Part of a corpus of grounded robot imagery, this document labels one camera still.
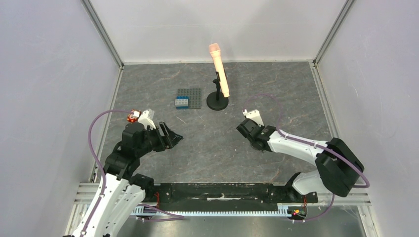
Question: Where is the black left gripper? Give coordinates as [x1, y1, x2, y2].
[136, 120, 183, 157]

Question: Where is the blue grey toy brick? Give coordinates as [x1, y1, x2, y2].
[174, 96, 189, 110]

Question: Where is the red owl toy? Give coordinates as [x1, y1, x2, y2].
[127, 110, 142, 123]

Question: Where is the grey brick baseplate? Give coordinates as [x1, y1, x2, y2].
[176, 88, 202, 109]

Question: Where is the black microphone stand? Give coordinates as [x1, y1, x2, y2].
[206, 72, 229, 111]

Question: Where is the pink toy microphone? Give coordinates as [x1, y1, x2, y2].
[209, 43, 230, 98]

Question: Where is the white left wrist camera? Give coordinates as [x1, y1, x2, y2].
[137, 109, 156, 130]

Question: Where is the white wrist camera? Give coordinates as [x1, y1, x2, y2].
[242, 109, 264, 126]
[137, 109, 156, 130]

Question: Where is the black mounting base plate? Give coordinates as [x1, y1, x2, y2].
[144, 183, 318, 211]

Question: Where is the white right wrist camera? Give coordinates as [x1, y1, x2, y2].
[242, 109, 264, 126]

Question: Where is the white slotted cable duct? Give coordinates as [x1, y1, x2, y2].
[130, 205, 293, 218]

